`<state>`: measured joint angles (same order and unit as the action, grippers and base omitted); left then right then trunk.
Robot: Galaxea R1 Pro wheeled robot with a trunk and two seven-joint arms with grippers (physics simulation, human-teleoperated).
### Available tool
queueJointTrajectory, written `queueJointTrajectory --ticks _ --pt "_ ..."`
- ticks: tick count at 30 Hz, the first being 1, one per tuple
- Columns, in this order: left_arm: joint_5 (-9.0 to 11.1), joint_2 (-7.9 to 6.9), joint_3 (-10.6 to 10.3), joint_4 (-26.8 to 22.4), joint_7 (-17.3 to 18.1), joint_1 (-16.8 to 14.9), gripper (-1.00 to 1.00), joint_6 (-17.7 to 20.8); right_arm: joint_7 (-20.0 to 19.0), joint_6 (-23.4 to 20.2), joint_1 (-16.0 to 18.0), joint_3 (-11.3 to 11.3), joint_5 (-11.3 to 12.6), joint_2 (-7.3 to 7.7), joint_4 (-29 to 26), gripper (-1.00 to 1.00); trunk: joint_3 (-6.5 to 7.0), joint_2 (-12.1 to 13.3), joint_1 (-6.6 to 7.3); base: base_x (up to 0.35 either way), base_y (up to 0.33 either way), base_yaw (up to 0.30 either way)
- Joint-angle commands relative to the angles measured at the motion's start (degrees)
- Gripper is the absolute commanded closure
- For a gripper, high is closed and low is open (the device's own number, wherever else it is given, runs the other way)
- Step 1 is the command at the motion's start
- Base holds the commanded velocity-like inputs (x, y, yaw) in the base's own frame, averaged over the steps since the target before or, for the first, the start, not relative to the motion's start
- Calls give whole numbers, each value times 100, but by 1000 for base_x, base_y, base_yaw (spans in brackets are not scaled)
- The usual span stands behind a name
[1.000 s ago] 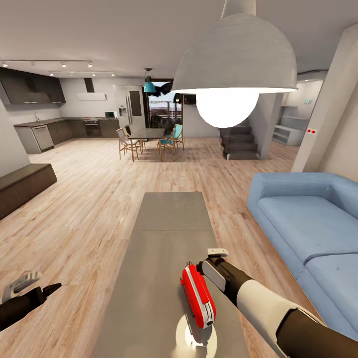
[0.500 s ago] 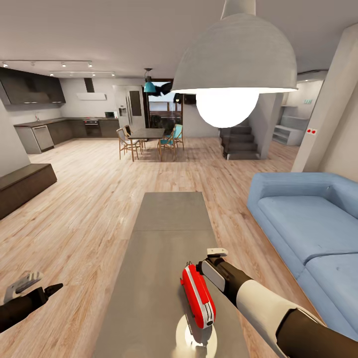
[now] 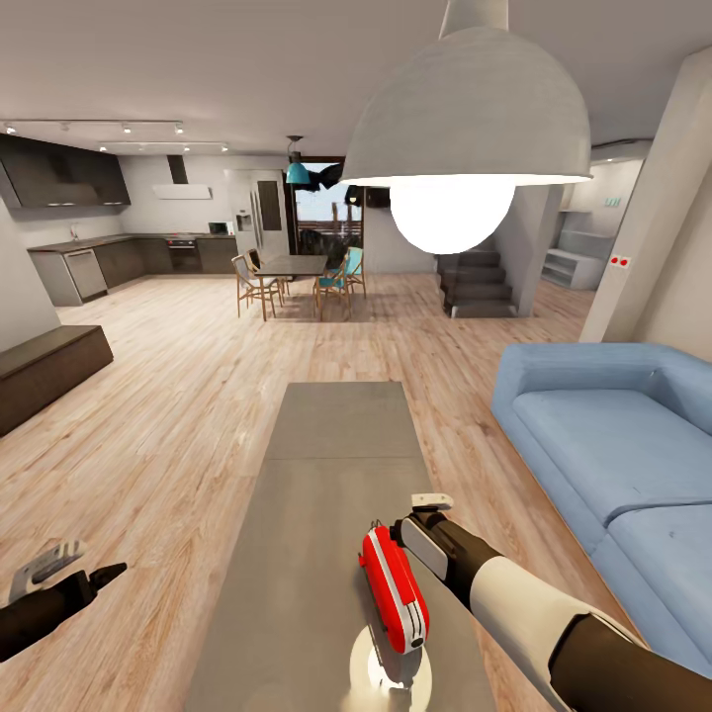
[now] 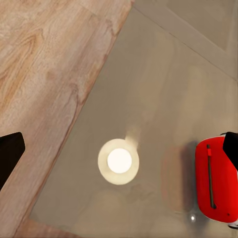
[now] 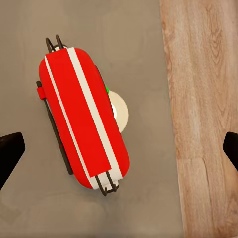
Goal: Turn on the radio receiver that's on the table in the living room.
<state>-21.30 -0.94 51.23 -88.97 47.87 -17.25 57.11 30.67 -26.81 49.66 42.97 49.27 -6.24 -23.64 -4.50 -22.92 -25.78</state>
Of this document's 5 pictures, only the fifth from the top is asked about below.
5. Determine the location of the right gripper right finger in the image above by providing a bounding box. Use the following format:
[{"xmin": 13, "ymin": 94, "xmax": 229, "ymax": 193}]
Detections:
[{"xmin": 223, "ymin": 131, "xmax": 238, "ymax": 171}]

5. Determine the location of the radio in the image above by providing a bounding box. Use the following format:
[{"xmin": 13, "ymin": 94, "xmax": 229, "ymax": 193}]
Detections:
[{"xmin": 36, "ymin": 34, "xmax": 130, "ymax": 196}]

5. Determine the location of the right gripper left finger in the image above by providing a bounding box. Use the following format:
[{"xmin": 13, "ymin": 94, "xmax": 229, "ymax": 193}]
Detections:
[{"xmin": 0, "ymin": 132, "xmax": 25, "ymax": 190}]

